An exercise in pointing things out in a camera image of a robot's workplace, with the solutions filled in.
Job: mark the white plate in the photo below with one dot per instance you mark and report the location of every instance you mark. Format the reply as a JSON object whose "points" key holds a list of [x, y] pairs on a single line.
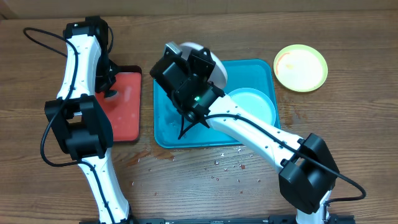
{"points": [[219, 75]]}

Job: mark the dark red water tray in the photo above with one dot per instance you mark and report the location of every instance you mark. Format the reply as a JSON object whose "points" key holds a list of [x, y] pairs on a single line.
{"points": [[123, 109]]}

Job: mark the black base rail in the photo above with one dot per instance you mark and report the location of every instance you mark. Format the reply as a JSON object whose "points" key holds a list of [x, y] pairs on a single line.
{"points": [[273, 219]]}

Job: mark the dark green sponge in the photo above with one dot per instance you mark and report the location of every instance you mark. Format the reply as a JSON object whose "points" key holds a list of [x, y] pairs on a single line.
{"points": [[110, 93]]}

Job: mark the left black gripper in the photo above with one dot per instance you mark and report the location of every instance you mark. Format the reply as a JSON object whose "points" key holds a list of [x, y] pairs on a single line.
{"points": [[109, 81]]}

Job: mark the light blue plate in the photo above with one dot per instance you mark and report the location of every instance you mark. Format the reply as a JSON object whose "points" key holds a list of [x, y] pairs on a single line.
{"points": [[256, 103]]}

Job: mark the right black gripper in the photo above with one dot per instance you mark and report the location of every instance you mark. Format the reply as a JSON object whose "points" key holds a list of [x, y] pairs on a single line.
{"points": [[198, 61]]}

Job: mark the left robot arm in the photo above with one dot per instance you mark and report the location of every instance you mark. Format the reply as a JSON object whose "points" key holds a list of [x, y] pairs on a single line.
{"points": [[77, 120]]}

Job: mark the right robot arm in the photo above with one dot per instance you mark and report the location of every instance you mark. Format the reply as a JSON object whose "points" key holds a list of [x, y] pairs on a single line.
{"points": [[305, 167]]}

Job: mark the green rimmed plate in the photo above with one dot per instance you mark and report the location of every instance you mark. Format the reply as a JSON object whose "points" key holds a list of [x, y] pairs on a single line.
{"points": [[300, 68]]}

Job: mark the teal plastic tray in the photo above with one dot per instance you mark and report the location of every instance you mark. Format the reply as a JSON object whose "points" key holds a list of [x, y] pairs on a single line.
{"points": [[251, 73]]}

